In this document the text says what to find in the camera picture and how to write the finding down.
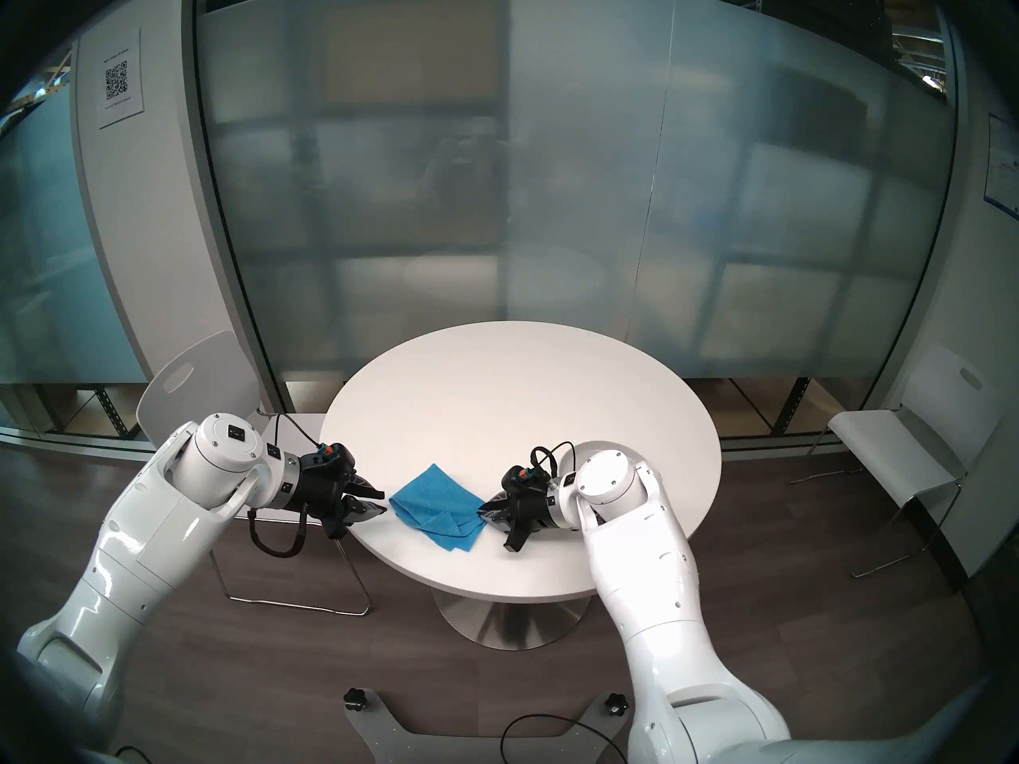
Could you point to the white QR code sign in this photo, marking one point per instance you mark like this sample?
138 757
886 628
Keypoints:
118 82

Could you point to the grey round plate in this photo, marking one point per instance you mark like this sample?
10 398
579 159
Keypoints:
585 447

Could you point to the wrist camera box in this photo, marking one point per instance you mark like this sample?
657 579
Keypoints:
334 456
521 477

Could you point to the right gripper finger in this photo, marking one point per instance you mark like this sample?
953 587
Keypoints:
499 503
497 519

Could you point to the steel table pedestal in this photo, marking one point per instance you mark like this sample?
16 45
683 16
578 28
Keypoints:
509 623

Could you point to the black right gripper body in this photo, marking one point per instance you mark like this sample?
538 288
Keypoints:
529 512

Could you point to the black star knob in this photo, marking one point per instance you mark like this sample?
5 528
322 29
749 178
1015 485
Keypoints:
354 698
614 703

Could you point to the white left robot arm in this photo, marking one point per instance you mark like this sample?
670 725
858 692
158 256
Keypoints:
151 532

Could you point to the white plastic chair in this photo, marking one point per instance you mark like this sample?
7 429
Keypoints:
207 364
884 444

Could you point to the black shelving upright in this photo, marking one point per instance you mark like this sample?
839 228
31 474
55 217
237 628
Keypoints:
796 408
111 412

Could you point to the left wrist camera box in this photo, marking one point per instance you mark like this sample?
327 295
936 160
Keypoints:
334 456

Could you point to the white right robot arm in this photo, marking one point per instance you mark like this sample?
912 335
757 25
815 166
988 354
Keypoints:
661 595

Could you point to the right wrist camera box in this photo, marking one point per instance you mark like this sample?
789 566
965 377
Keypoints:
521 477

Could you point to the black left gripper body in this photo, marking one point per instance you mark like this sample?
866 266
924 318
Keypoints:
322 488

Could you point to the grey metal robot base plate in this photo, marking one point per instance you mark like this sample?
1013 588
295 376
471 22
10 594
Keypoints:
374 729

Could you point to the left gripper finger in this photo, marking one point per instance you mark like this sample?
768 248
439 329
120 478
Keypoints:
362 510
365 492

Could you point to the blue cloth napkin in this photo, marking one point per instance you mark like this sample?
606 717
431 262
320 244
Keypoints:
434 500

